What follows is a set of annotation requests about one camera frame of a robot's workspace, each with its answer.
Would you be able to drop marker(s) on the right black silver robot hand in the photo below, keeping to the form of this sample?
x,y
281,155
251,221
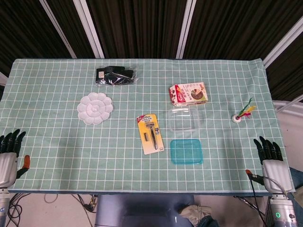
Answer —
x,y
275,173

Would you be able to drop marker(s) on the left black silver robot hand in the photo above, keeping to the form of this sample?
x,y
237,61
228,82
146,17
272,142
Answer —
x,y
8,168

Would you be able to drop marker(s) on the blue translucent plastic lid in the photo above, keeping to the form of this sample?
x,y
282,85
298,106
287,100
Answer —
x,y
187,151

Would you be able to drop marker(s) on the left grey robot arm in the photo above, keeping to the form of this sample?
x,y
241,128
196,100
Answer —
x,y
3,205

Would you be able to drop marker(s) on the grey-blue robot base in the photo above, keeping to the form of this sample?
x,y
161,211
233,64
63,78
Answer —
x,y
142,210

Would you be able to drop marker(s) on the clear plastic container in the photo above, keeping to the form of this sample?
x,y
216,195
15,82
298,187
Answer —
x,y
184,119

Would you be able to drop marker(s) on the blue denim trouser leg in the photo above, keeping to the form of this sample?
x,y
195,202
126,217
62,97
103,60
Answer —
x,y
297,179
208,222

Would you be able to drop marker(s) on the green white checked tablecloth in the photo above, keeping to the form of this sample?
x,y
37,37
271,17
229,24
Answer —
x,y
71,153

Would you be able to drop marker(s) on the colourful feather shuttlecock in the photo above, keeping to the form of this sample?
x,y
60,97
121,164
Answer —
x,y
236,119

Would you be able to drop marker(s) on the beige shoe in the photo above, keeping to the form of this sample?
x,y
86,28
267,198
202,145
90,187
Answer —
x,y
194,211

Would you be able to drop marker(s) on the black power plug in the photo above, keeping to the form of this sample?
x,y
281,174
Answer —
x,y
89,206

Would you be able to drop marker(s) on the white flower-shaped paint palette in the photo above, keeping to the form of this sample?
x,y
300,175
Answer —
x,y
95,108

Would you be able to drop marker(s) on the chocolate snack carton box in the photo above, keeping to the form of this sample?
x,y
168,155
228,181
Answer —
x,y
188,94

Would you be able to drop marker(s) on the yellow razor blister pack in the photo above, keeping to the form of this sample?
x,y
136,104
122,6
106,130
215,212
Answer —
x,y
149,142

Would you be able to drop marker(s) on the black gloves in plastic bag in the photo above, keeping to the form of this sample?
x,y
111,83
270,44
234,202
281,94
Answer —
x,y
113,76

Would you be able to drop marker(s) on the black pleated curtain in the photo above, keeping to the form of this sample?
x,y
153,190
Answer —
x,y
142,23

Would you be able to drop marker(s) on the white aluminium frame post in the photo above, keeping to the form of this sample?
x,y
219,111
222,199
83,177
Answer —
x,y
88,26
185,28
59,30
284,40

